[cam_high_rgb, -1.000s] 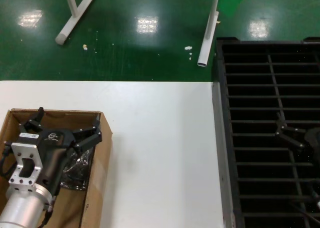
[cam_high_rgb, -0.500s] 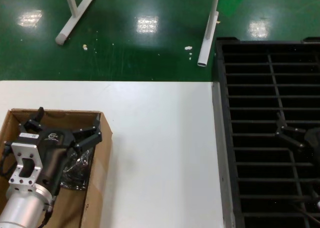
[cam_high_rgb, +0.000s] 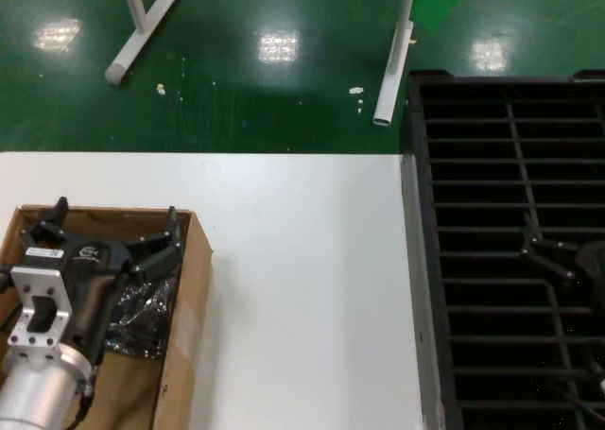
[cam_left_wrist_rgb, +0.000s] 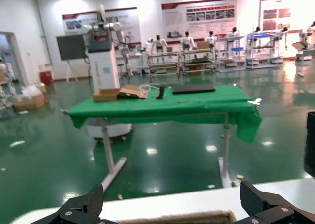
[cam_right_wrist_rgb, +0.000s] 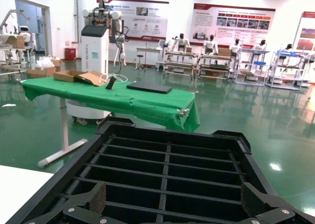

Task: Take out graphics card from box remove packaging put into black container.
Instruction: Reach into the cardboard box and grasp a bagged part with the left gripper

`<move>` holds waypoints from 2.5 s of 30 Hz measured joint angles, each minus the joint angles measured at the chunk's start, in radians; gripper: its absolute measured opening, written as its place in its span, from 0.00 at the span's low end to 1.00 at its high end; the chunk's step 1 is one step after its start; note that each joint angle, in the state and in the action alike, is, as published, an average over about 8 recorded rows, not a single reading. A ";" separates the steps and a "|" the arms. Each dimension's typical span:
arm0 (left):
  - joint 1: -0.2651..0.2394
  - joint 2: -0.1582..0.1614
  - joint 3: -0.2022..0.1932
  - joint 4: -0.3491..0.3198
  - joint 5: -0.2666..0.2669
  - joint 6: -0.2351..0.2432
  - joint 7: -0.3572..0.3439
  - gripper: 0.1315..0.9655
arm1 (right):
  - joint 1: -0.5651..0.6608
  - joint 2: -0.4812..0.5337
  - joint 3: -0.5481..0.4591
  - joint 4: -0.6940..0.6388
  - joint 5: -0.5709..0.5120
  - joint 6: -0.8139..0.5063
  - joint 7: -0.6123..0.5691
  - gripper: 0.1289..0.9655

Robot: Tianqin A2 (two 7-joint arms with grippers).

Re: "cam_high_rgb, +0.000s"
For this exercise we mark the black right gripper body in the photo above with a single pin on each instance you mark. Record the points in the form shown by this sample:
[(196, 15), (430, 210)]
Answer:
[(593, 262)]

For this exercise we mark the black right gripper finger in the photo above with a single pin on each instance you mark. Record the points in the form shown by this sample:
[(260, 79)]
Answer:
[(536, 246)]

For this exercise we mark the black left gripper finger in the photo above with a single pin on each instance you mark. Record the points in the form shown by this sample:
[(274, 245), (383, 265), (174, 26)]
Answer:
[(158, 257), (52, 224)]

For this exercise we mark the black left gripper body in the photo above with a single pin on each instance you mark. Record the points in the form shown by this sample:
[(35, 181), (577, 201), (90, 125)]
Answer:
[(90, 260)]

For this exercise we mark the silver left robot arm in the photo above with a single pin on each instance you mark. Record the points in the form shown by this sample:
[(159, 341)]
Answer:
[(33, 387)]

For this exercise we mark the brown cardboard box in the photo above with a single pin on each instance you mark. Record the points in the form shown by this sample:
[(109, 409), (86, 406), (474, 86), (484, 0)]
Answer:
[(189, 279)]

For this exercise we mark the bagged graphics card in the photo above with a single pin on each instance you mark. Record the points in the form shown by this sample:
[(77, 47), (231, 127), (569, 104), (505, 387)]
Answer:
[(142, 316)]

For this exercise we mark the black slotted container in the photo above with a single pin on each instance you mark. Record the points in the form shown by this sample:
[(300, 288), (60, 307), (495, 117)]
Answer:
[(418, 132)]

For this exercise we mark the yellowish floor crumb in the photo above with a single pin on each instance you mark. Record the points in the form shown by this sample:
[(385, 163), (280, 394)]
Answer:
[(160, 89)]

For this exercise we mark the white table leg with foot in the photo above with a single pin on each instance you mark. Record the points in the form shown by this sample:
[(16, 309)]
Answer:
[(142, 28), (390, 85)]

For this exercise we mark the white floor crumb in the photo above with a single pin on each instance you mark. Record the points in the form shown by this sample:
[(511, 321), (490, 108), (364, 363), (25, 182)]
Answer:
[(355, 90)]

